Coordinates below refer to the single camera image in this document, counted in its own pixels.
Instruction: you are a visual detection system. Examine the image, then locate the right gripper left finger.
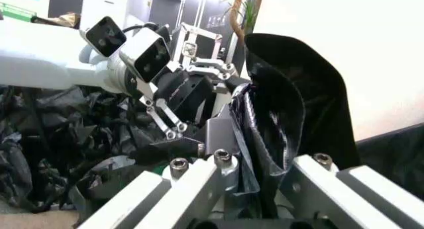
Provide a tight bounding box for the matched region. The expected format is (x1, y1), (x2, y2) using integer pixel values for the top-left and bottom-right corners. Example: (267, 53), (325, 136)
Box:
(76, 110), (241, 229)

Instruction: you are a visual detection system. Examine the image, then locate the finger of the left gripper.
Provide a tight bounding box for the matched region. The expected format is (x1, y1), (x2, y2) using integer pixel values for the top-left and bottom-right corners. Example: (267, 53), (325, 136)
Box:
(128, 96), (204, 165)
(184, 61), (253, 93)

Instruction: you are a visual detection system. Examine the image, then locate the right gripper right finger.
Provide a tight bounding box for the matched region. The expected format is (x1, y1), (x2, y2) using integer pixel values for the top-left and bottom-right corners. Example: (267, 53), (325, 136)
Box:
(281, 153), (424, 229)

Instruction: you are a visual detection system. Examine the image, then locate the black plastic garbage bag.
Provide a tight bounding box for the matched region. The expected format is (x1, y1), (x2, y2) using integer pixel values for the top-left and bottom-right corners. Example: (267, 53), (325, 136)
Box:
(0, 32), (424, 215)

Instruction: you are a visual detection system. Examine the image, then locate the brown crumpled paper bag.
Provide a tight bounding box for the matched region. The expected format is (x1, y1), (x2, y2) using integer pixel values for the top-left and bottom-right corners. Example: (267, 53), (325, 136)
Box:
(30, 12), (82, 30)

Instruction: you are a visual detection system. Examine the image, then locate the silver-edged black flight case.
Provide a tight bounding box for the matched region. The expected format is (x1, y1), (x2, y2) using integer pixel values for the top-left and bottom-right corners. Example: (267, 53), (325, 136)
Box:
(171, 22), (240, 67)

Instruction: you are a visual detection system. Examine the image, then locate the green potted plant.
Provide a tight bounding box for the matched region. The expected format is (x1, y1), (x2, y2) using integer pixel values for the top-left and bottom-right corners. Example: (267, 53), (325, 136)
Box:
(220, 0), (265, 38)

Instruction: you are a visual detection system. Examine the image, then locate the green and white sign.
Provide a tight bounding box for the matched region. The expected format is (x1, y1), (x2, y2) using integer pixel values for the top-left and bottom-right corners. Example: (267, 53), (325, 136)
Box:
(0, 1), (38, 19)

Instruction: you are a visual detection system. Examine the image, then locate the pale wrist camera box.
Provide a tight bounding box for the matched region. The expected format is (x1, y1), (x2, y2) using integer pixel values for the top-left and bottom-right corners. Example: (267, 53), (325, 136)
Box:
(117, 29), (172, 82)

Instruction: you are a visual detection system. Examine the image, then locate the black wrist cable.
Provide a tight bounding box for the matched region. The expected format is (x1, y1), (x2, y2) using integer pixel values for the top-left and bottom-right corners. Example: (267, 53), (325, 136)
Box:
(121, 22), (170, 37)

